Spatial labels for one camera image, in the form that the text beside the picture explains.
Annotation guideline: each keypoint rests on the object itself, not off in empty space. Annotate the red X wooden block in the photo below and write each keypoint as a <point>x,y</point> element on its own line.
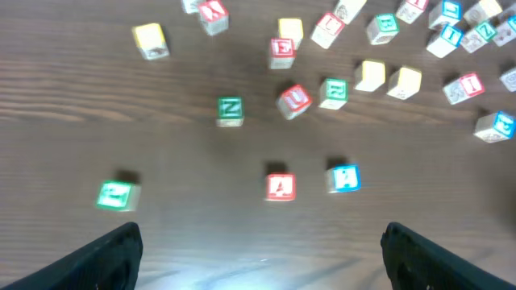
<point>213,17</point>

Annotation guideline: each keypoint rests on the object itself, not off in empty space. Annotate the yellow block centre right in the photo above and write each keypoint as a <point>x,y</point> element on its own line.
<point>404,83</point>

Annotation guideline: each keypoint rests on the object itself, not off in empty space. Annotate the yellow block upper right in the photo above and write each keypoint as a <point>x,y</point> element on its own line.
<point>481,11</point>

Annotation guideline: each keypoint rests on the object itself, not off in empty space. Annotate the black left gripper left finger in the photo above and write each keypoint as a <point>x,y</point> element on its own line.
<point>109,262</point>

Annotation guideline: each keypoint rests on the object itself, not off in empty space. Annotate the green J wooden block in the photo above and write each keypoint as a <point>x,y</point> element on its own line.
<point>118,196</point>

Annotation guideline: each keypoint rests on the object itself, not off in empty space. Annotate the red E wooden block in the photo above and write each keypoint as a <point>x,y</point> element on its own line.
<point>282,53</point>

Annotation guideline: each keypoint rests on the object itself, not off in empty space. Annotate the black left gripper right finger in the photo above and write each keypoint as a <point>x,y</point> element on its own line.
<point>413,262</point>

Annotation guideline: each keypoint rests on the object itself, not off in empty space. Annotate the yellow block upper middle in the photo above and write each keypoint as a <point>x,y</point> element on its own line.
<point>347,10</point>

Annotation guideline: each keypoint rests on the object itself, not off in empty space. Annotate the green R wooden block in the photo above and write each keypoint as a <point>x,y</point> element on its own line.
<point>333,94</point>

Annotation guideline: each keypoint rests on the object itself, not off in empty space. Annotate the green Z wooden block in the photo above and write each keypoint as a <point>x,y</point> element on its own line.
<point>478,36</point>

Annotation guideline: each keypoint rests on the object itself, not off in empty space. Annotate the red A wooden block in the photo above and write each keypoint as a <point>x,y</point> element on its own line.
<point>280,187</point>

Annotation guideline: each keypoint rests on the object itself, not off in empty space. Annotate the red i block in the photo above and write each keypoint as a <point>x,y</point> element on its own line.
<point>410,10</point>
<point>463,88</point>

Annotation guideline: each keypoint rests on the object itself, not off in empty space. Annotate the green F wooden block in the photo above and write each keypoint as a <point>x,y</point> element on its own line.
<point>190,6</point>

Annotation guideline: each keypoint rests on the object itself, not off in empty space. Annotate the yellow block far left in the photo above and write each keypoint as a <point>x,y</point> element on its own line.
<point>150,40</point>

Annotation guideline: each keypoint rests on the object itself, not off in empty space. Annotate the red U wooden block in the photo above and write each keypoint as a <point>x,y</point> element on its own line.
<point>294,101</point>

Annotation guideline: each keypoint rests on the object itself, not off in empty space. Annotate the yellow block centre left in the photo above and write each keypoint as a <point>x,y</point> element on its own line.
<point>369,75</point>

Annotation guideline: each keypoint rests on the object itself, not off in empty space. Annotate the blue 2 wooden block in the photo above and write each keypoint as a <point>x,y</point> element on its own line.
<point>343,179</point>

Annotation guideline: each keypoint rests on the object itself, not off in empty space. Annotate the blue 5 wooden block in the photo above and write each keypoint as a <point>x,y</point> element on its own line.
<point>505,32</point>

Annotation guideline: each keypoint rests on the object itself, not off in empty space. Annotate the red U block upper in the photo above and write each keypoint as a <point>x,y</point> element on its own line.
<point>327,29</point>

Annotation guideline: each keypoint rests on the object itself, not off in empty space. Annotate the yellow block near E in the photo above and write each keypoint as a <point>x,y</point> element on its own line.
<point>291,28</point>

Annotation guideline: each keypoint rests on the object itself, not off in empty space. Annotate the blue L wooden block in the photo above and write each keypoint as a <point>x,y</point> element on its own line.
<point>446,12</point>

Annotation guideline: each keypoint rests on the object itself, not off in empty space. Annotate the green N wooden block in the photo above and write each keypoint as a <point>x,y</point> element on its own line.
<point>230,112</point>

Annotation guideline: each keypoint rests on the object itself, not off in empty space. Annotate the green B wooden block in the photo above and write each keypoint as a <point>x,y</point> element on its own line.
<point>382,29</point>

